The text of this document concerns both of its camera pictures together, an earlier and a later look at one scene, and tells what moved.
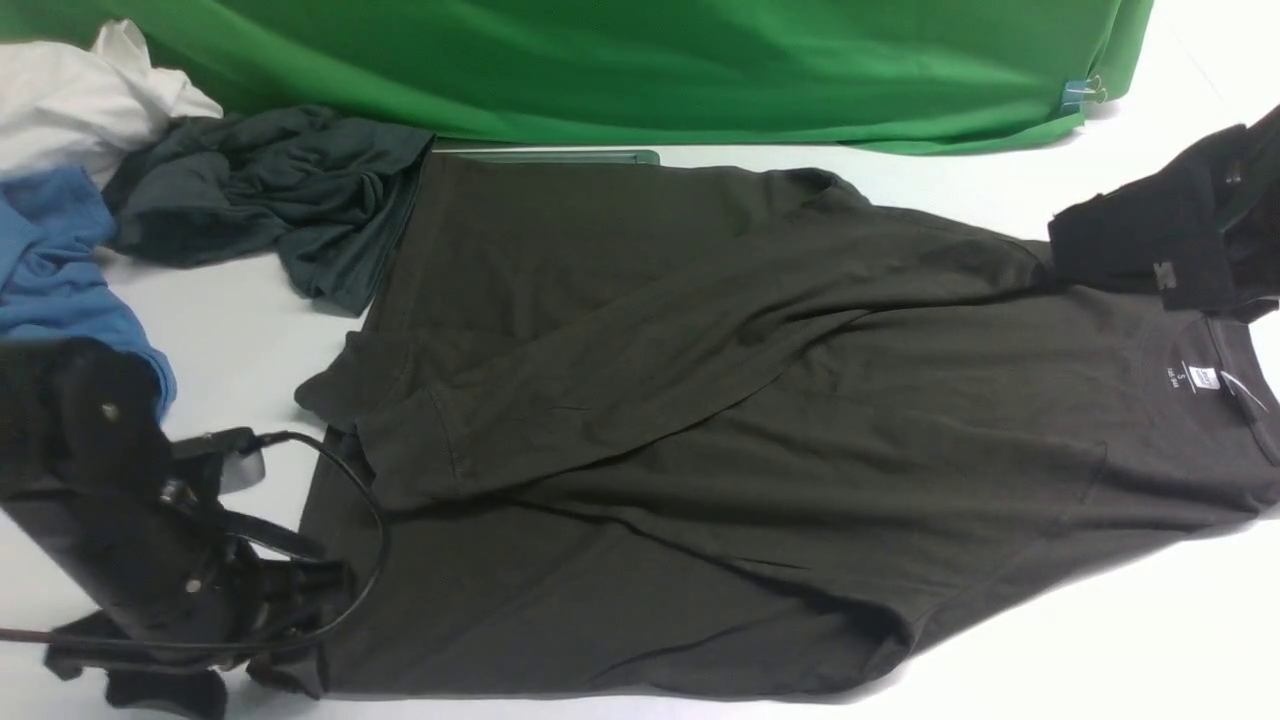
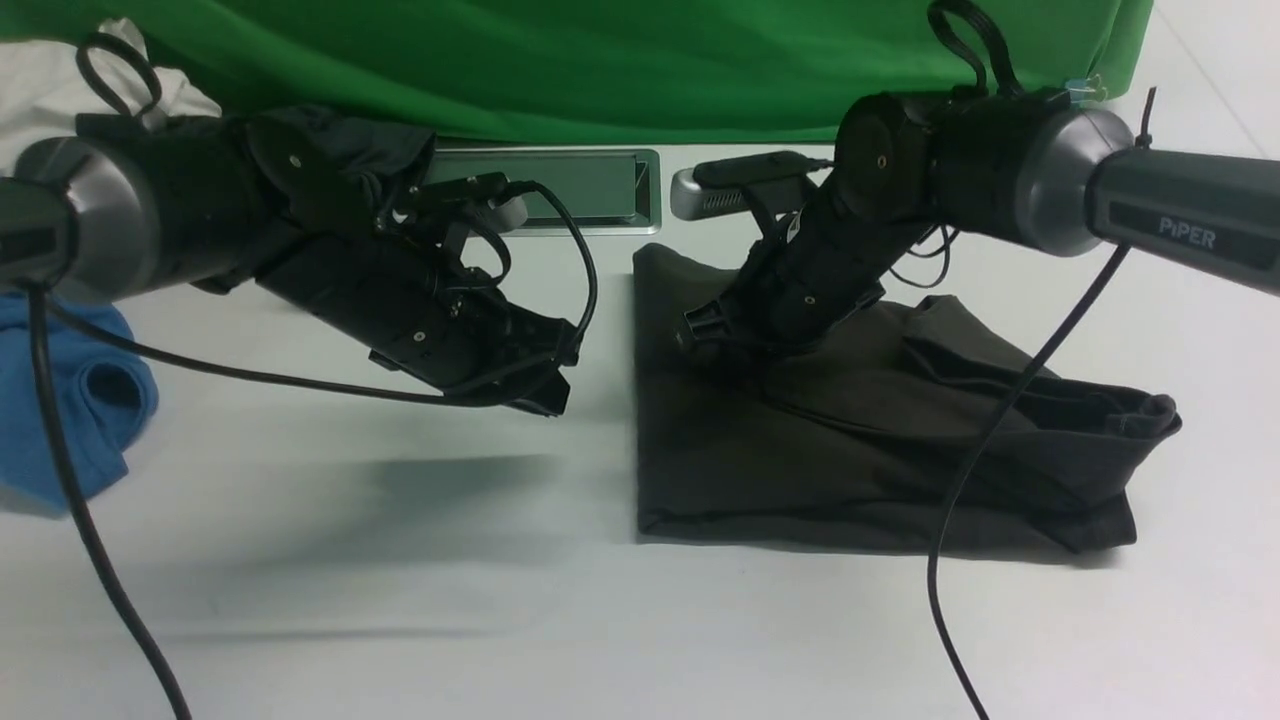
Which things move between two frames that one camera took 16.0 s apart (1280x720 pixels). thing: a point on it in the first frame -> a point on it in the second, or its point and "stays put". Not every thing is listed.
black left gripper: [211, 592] -> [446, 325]
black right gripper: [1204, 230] -> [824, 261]
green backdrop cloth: [882, 77] stays put
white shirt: [67, 106] stays put
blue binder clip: [1077, 91] stays put
